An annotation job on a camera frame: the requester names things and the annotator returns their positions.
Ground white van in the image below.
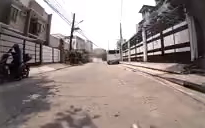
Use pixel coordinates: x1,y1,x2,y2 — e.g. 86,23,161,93
105,49,122,66

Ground grey concrete road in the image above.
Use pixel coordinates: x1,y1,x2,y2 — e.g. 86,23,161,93
0,58,205,128

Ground bushes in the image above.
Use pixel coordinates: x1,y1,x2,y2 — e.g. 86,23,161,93
63,48,92,66

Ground row of pale buildings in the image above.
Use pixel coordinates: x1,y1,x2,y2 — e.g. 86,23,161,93
49,32,95,55

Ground thin pole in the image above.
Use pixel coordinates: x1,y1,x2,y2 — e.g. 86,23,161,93
118,0,124,52

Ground dark utility pole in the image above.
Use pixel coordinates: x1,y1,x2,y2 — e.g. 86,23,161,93
68,12,77,53

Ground grey concrete pavement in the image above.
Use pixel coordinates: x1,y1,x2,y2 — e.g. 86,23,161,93
0,62,75,82

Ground grey house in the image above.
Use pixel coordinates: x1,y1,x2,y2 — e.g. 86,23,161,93
135,4,158,34

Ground white and dark fence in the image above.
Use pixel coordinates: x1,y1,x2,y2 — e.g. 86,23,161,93
121,14,200,65

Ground tree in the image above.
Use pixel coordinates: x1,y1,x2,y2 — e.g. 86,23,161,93
149,0,192,28

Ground person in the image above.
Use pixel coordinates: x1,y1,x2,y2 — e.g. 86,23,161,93
9,43,25,80

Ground grey pavement with kerb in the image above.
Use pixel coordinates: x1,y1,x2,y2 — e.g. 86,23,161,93
119,60,205,98

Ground brown multi-storey building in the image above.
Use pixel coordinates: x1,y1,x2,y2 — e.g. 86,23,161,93
0,0,54,68

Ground white panelled fence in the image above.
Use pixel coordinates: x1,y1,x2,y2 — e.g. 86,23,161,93
0,30,62,66

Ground dark motorcycle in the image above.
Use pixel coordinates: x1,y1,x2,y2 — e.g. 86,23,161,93
0,49,33,82

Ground overhead wires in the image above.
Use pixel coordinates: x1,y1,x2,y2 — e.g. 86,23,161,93
42,0,101,50

